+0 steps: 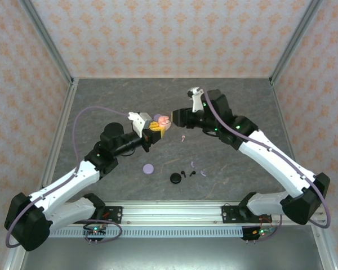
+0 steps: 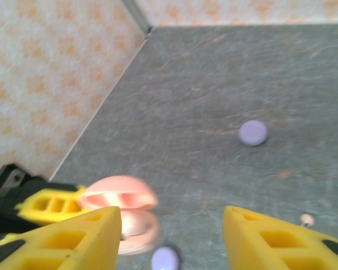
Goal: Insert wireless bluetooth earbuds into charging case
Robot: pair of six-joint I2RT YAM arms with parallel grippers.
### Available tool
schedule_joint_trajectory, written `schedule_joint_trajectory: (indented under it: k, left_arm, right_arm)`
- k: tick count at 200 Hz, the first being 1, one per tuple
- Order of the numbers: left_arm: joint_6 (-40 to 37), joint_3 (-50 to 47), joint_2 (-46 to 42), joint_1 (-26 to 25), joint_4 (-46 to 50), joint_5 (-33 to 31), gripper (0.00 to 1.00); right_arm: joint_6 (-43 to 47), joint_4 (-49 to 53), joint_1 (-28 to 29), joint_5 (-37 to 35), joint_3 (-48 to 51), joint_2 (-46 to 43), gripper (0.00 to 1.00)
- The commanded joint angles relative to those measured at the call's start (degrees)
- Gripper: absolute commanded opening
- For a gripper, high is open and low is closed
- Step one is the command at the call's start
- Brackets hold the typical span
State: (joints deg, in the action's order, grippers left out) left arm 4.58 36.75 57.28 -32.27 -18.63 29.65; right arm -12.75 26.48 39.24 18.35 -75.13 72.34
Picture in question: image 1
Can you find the purple earbud charging case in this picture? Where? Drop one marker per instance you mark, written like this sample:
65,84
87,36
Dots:
148,169

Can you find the grey metal shelf sheet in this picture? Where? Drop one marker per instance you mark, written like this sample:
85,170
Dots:
171,253

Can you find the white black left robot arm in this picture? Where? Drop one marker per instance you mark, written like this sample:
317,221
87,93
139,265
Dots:
67,188

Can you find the aluminium table side rail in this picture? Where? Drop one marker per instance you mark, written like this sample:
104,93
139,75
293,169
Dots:
61,126
283,112

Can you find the aluminium corner frame post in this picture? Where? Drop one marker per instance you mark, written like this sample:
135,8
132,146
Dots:
293,42
50,42

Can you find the aluminium lower frame bar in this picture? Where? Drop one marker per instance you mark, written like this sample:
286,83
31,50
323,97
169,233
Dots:
325,250
14,263

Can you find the purple charging case pinkish body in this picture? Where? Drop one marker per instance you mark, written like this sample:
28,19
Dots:
164,121

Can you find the black earbud charging case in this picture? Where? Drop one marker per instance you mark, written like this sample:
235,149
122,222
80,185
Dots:
175,178

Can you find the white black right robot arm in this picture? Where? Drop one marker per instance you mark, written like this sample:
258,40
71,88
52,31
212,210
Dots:
276,166

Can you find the small circuit board with LED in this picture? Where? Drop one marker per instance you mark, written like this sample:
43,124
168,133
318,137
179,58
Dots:
260,232
95,231

